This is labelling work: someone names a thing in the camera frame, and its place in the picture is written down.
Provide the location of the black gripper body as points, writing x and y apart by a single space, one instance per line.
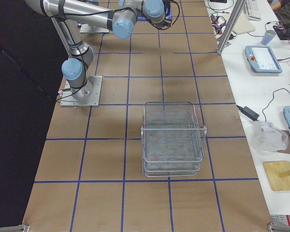
160 24

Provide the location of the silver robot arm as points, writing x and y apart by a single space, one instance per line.
67 14

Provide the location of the beige mouse pad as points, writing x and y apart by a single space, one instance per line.
243 26

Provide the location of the white keyboard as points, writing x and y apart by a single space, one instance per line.
252 10

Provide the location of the blue plastic cup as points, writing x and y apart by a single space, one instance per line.
268 36

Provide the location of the black power adapter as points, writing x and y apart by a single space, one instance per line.
249 113

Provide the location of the clear plastic bag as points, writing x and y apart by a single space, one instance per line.
268 138

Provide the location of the wooden board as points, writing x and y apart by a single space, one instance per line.
278 174

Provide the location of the aluminium side post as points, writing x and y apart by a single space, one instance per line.
236 11

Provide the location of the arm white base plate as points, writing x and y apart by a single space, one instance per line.
89 95

